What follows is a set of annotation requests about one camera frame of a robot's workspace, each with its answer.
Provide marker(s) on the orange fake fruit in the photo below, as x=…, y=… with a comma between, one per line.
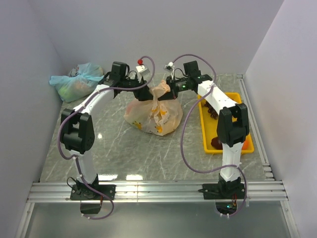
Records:
x=245, y=145

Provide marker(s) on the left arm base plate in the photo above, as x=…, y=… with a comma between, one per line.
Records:
x=82, y=193

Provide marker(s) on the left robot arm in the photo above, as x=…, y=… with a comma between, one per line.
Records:
x=76, y=131

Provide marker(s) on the yellow plastic tray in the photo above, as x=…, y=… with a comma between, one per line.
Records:
x=209, y=126

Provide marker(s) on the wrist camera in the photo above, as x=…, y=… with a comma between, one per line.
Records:
x=170, y=67
x=142, y=69

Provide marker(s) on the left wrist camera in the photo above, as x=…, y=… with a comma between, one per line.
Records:
x=142, y=69

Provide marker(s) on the orange translucent plastic bag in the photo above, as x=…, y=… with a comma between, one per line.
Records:
x=154, y=116

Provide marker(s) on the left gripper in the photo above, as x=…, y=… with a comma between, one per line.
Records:
x=143, y=94

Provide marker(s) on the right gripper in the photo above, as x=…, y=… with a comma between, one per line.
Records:
x=171, y=81

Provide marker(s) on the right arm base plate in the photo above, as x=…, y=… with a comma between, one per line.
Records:
x=212, y=191

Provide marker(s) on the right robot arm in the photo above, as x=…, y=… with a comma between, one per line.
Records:
x=232, y=125

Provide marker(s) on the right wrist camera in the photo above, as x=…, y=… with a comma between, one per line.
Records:
x=170, y=67

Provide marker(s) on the blue tied plastic bag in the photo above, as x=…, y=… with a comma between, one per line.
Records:
x=80, y=82

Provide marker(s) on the dark red mangosteen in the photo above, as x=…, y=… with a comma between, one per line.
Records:
x=216, y=144

